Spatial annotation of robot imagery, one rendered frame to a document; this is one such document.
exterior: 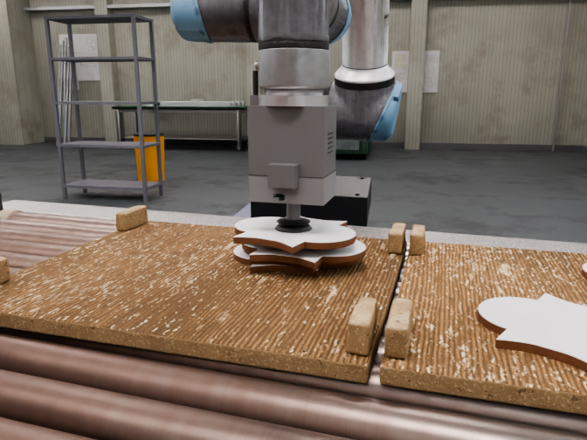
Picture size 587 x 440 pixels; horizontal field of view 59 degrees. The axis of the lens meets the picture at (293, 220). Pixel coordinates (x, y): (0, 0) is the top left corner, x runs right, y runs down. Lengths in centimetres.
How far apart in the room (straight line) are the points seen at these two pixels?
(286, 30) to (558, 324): 36
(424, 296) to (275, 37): 30
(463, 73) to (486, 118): 101
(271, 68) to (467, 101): 1080
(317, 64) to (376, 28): 45
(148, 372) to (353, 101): 71
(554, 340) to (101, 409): 34
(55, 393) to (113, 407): 5
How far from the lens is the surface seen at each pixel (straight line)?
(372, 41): 100
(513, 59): 1146
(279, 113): 55
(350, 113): 102
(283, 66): 55
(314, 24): 55
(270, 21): 56
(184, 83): 1205
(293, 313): 48
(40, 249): 82
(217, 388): 41
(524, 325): 48
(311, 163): 55
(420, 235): 65
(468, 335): 46
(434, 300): 53
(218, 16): 69
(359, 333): 41
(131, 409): 40
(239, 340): 44
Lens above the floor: 113
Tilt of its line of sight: 14 degrees down
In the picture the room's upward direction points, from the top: straight up
